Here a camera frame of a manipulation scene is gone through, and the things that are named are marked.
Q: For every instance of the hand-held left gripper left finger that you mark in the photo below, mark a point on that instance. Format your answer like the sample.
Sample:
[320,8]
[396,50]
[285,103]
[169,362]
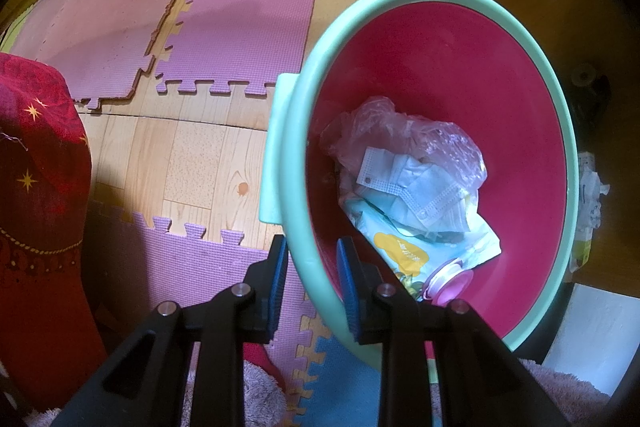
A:
[277,279]

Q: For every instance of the clear plastic bag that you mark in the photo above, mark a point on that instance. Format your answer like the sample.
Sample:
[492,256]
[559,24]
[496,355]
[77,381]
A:
[375,122]

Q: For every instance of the white panel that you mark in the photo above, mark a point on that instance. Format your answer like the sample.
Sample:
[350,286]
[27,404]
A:
[585,332]

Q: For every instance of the pink plastic cap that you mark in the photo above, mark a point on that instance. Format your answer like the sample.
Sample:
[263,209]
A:
[450,284]

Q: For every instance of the white crumpled packaging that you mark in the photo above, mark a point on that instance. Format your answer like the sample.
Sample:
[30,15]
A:
[590,192]

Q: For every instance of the blue foam puzzle mat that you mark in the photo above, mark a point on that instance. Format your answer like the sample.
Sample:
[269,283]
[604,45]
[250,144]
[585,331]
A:
[345,382]

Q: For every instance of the green red plastic basin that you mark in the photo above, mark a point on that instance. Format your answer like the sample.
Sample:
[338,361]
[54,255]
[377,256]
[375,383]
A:
[440,57]

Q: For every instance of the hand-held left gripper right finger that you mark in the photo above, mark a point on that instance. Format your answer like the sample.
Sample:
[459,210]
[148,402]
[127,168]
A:
[348,287]

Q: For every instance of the black caster wheel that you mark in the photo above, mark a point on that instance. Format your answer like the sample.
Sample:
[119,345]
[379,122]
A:
[582,74]

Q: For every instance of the purple foam puzzle mat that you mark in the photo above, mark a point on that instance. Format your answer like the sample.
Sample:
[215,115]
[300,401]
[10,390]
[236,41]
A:
[200,267]
[250,17]

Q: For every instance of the light blue face mask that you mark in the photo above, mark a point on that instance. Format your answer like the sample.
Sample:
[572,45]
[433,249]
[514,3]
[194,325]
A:
[425,192]

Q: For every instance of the red patterned cloth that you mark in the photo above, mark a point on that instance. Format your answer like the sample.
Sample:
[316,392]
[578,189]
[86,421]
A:
[40,147]

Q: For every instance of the pink foam puzzle mat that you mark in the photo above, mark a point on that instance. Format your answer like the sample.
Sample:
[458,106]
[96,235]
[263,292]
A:
[100,17]

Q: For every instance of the light blue wet wipes pack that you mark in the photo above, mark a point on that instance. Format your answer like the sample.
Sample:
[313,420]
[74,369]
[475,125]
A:
[400,252]

